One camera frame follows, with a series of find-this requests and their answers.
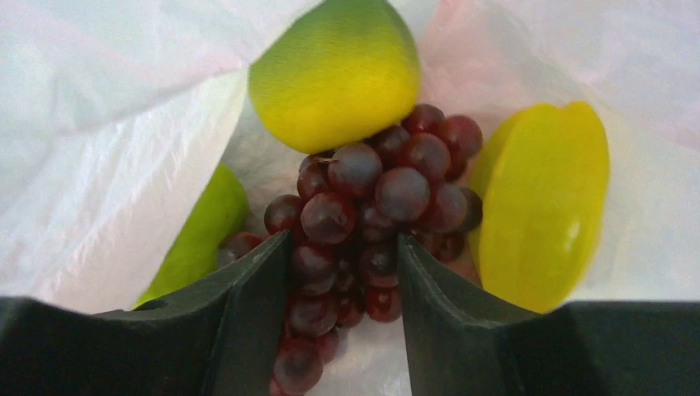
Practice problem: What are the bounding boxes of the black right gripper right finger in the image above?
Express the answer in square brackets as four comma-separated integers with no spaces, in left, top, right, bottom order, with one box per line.
[397,235,699,395]

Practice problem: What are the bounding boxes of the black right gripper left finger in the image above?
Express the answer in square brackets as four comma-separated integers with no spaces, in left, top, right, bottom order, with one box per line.
[1,233,291,395]

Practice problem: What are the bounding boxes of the purple fake grapes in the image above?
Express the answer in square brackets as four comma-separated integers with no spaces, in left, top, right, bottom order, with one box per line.
[216,103,484,395]

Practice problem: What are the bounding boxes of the yellow fake fruit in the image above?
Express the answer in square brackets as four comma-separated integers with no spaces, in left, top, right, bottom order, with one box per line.
[468,101,610,314]

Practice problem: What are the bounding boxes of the pink plastic bag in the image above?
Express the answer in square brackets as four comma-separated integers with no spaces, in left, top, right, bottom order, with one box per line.
[1,1,699,395]

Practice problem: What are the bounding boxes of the green fake fruit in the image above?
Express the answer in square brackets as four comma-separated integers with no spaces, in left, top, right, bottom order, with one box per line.
[135,163,248,307]

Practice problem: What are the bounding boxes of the yellow green fake mango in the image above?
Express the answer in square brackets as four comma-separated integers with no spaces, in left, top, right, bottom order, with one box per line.
[248,1,421,153]

